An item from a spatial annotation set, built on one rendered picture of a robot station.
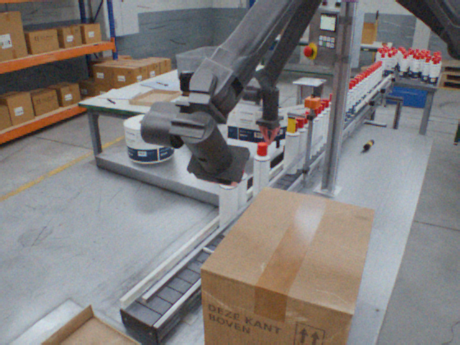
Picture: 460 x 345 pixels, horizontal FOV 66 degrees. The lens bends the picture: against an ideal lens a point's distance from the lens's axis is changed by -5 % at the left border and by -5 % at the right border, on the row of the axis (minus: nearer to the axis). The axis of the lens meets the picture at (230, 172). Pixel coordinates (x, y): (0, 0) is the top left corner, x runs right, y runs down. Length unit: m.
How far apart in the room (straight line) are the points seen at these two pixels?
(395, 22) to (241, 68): 8.22
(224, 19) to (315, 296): 9.37
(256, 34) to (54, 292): 0.80
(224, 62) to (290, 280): 0.35
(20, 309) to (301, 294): 0.72
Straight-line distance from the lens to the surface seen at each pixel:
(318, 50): 1.35
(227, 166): 0.63
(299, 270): 0.60
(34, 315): 1.02
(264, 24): 0.62
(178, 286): 0.92
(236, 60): 0.58
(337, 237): 0.69
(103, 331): 0.92
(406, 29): 8.76
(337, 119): 1.32
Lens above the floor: 1.51
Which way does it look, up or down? 26 degrees down
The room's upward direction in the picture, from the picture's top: straight up
